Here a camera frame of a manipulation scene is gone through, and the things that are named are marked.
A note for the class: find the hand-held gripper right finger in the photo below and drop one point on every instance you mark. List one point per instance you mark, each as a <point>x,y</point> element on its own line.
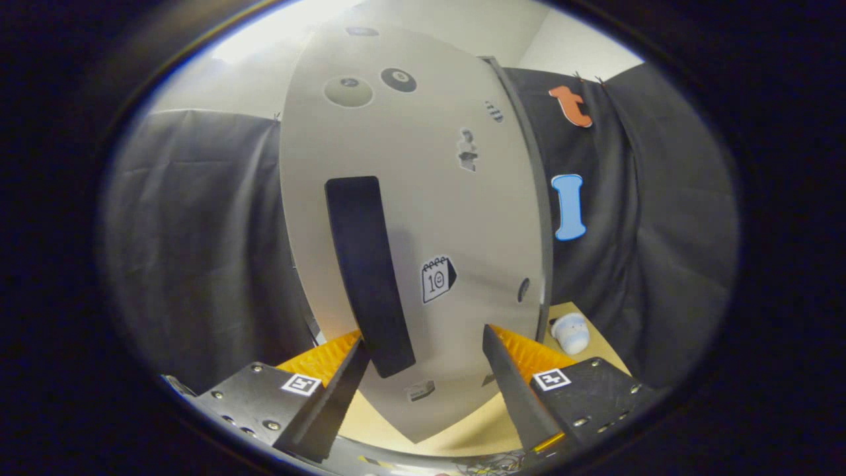
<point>512,390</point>

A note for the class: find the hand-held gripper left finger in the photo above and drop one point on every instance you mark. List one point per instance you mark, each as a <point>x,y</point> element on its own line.
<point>337,396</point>

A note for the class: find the white cabinet door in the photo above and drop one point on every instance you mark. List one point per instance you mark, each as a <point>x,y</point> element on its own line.
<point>449,211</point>

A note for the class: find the white and blue plush toy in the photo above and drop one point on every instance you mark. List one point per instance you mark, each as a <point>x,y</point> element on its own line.
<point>570,332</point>

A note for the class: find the dark grey cabinet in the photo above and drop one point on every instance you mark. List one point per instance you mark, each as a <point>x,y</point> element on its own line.
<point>543,231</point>

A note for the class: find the black backdrop cloth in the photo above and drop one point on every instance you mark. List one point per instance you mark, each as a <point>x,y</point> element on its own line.
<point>198,231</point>

